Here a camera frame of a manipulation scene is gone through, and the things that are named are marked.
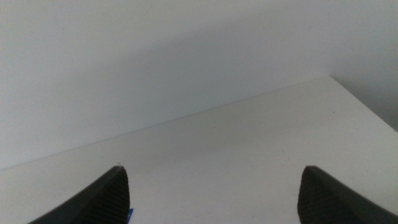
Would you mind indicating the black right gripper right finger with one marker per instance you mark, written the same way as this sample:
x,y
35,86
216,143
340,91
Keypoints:
x,y
326,202

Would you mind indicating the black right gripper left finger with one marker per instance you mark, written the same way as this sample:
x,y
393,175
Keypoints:
x,y
102,202

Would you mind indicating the blue mat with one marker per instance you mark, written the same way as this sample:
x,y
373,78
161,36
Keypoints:
x,y
130,214

